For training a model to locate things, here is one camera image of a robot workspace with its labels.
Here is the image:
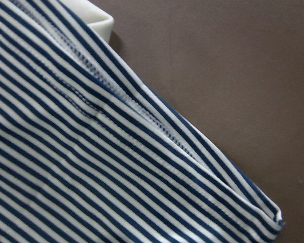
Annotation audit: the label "striped polo shirt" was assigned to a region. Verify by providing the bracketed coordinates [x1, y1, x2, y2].
[0, 1, 283, 242]

